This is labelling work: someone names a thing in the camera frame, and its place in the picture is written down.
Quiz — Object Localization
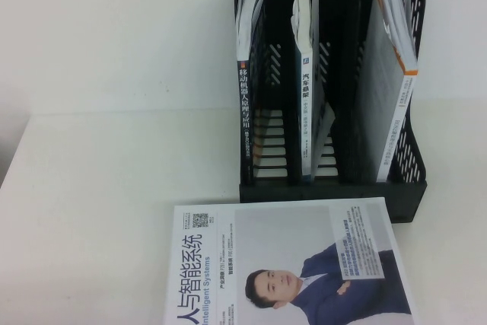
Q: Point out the white orange ROS2 book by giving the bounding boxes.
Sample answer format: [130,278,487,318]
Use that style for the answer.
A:
[355,0,420,183]

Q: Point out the black spine robotics book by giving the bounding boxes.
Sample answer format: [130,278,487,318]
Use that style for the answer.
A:
[233,0,268,186]

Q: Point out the black plastic book stand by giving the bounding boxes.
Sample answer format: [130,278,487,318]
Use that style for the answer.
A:
[231,0,430,223]

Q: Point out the teal cover car book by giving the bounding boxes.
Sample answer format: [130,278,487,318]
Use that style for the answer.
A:
[290,0,336,182]

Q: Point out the magazine with man portrait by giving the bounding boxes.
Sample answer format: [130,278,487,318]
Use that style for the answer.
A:
[162,196,416,325]

